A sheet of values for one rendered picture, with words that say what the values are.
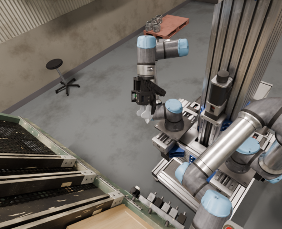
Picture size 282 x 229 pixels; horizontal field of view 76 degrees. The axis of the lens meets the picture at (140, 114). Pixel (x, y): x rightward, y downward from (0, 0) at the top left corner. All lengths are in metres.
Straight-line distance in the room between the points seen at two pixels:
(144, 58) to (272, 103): 0.49
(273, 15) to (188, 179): 0.68
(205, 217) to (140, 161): 1.93
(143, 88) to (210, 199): 0.46
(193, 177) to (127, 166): 1.82
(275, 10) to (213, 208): 0.71
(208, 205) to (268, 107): 0.40
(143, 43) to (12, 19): 3.13
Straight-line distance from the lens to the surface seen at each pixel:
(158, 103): 1.25
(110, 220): 1.16
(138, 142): 2.61
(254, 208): 2.40
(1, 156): 1.28
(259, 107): 0.78
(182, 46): 0.85
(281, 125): 0.77
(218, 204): 0.59
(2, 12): 3.69
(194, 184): 0.70
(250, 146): 1.14
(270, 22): 0.92
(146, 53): 0.74
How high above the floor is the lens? 2.18
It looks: 48 degrees down
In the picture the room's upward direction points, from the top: 13 degrees counter-clockwise
